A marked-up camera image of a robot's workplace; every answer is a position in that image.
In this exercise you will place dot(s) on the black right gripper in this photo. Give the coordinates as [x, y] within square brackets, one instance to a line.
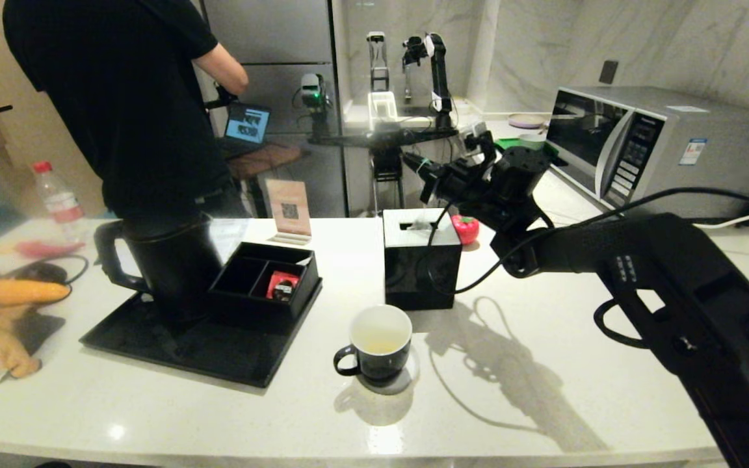
[462, 185]

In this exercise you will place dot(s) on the black electric kettle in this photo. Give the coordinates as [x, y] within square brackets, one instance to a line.
[176, 266]

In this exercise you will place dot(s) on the black background robot arm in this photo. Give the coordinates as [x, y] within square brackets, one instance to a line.
[439, 78]

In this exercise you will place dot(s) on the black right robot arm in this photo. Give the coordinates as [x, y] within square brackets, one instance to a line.
[673, 273]

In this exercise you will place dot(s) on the black stool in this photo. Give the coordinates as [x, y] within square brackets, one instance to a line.
[387, 170]

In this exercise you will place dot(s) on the red tomato-shaped timer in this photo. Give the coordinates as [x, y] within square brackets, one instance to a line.
[465, 229]

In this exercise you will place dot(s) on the white dish rack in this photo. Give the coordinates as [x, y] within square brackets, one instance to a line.
[381, 109]

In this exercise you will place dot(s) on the chrome faucet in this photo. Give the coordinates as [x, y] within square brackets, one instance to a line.
[406, 88]

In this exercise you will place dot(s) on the black tissue box white lid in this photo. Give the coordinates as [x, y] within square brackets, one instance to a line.
[413, 273]

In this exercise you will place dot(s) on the pale pink plate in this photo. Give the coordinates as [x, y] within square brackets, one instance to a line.
[525, 121]

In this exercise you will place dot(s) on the small grey bowl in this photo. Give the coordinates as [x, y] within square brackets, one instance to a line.
[532, 139]

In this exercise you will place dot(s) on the chrome metal stand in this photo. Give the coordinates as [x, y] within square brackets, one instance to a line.
[377, 60]

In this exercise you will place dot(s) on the grey device with green light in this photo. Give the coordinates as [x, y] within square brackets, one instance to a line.
[311, 91]

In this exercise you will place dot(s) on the brown QR code sign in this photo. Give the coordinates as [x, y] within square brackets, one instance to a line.
[289, 207]

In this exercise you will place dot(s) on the brown wooden table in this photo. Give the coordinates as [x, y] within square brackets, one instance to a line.
[267, 159]

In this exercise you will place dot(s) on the open laptop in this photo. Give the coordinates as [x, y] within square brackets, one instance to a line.
[248, 125]

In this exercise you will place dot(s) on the grey steel refrigerator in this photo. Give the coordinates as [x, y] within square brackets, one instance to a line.
[283, 32]

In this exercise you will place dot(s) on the black mug white inside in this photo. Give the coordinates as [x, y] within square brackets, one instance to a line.
[381, 364]

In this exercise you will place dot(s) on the black compartment organizer box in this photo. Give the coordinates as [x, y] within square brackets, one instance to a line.
[244, 292]

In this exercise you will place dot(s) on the silver microwave oven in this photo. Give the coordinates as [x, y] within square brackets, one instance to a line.
[699, 149]

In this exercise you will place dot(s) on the black serving tray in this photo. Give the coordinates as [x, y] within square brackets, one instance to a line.
[218, 361]

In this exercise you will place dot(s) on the person in black shirt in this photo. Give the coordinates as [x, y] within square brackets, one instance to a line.
[121, 97]

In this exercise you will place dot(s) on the plastic bottle red cap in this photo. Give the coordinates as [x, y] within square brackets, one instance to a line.
[61, 203]

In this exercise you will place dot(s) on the pink flat item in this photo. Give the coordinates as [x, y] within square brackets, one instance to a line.
[43, 249]

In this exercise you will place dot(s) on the orange plush piece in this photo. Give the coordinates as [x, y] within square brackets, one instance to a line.
[26, 292]

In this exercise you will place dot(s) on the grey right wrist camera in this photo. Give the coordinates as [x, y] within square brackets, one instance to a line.
[475, 136]

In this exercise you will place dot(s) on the dark wall socket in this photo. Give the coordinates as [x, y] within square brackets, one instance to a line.
[606, 72]

